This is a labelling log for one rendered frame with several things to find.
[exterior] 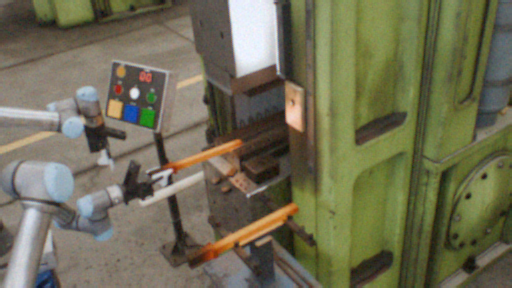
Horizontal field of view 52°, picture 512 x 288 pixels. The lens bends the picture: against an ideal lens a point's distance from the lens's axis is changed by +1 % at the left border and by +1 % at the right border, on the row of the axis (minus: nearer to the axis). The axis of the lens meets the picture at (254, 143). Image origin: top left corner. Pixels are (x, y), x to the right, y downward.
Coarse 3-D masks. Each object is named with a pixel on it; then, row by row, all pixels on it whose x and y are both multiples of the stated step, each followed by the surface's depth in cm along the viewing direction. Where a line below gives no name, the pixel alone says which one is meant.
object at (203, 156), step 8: (224, 144) 216; (232, 144) 215; (240, 144) 217; (208, 152) 211; (216, 152) 211; (224, 152) 214; (184, 160) 206; (192, 160) 206; (200, 160) 208; (160, 168) 201; (168, 168) 201; (176, 168) 202
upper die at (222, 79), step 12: (204, 60) 204; (204, 72) 208; (216, 72) 199; (228, 72) 191; (252, 72) 197; (264, 72) 200; (276, 72) 203; (216, 84) 203; (228, 84) 194; (240, 84) 196; (252, 84) 199
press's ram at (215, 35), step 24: (192, 0) 193; (216, 0) 178; (240, 0) 174; (264, 0) 179; (192, 24) 201; (216, 24) 185; (240, 24) 178; (264, 24) 184; (216, 48) 192; (240, 48) 182; (264, 48) 188; (240, 72) 187
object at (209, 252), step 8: (288, 208) 181; (296, 208) 181; (272, 216) 178; (280, 216) 178; (256, 224) 175; (264, 224) 175; (272, 224) 177; (240, 232) 172; (248, 232) 172; (256, 232) 174; (224, 240) 170; (232, 240) 170; (240, 240) 171; (200, 248) 166; (208, 248) 166; (216, 248) 167; (224, 248) 169; (192, 256) 164; (200, 256) 165; (208, 256) 167; (216, 256) 167; (192, 264) 165; (200, 264) 166
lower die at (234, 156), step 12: (264, 120) 236; (276, 120) 233; (240, 132) 228; (252, 132) 226; (276, 132) 224; (216, 144) 225; (252, 144) 218; (264, 144) 217; (276, 144) 221; (228, 156) 219; (240, 156) 212; (252, 156) 215; (240, 168) 214
